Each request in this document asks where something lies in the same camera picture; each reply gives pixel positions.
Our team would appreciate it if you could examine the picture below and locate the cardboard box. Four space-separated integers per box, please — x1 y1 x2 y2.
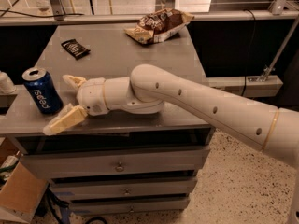
0 137 50 224

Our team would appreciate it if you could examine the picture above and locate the grey drawer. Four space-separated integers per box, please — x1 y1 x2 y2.
50 177 197 201
21 146 209 179
70 196 190 216

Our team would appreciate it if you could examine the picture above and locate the small black snack packet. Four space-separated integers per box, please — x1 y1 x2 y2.
61 39 90 60

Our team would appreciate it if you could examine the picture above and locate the grey metal rail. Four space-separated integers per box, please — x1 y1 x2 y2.
0 8 299 26

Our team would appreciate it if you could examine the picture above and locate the blue pepsi can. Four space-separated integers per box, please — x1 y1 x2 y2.
22 67 63 114

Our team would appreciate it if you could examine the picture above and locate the bottom grey drawer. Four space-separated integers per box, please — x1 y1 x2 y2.
70 196 190 216

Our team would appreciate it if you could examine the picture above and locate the brown chip bag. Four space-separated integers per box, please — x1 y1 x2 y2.
125 8 194 45

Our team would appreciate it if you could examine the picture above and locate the white cylinder object at left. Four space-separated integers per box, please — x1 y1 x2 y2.
0 71 17 94

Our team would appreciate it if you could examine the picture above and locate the black hanging cable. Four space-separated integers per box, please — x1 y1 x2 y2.
241 8 257 97

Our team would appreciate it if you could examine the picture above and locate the middle grey drawer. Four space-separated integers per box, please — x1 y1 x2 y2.
50 177 197 201

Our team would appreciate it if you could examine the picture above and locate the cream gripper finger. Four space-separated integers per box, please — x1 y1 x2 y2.
63 75 86 91
43 104 88 136

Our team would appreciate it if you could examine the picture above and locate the grey drawer cabinet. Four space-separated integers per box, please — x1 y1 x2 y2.
1 24 215 215

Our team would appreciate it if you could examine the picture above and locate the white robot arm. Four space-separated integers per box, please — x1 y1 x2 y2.
43 64 299 170

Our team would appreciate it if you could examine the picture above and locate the black cable on rail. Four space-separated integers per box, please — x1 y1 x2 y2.
0 7 84 19

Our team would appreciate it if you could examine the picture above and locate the top grey drawer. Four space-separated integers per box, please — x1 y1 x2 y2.
21 146 209 179

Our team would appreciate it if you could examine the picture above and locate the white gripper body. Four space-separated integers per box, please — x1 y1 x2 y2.
77 77 108 116

